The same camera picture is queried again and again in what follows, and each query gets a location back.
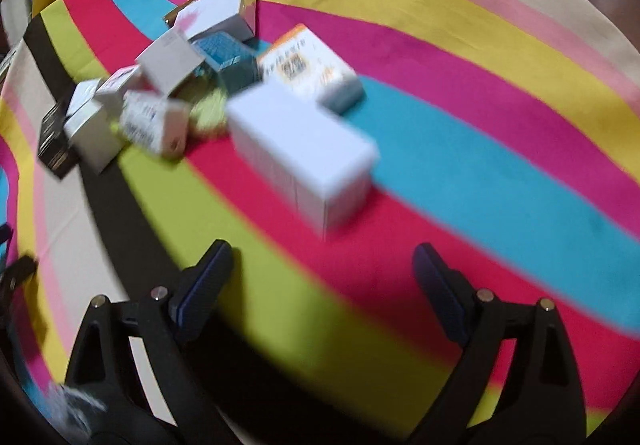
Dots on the teal box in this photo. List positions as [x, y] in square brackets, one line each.
[225, 57]

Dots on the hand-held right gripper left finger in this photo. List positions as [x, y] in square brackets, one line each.
[202, 282]

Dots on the small gold box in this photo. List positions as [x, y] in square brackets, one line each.
[177, 12]

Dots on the orange and white box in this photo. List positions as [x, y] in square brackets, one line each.
[305, 65]

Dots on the small white pink box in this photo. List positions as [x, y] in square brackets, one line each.
[122, 79]

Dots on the yellow green packet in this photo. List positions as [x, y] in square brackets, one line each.
[210, 112]

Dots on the white box with pink print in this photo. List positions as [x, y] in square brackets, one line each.
[220, 10]

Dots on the white box with blue print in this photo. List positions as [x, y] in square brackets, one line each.
[152, 125]

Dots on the white box with barcode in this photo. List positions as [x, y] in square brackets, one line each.
[92, 127]

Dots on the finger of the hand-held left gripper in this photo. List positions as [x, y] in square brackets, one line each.
[20, 270]

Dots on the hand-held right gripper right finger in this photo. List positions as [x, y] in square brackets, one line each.
[440, 290]

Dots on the rainbow striped cloth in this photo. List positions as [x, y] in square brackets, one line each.
[450, 125]

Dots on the large plain white box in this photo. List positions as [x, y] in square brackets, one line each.
[295, 145]

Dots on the black box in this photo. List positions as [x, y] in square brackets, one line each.
[55, 145]

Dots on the white box with tool print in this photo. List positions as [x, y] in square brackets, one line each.
[170, 60]

